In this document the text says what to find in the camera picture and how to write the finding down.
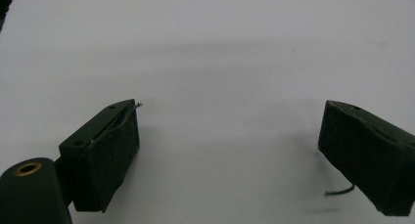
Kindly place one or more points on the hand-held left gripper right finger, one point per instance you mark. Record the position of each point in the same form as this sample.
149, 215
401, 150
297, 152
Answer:
368, 152

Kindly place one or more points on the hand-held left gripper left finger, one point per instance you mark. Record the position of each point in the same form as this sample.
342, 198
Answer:
104, 158

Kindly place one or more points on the white table mat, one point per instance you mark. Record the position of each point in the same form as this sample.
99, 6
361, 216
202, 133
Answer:
212, 54

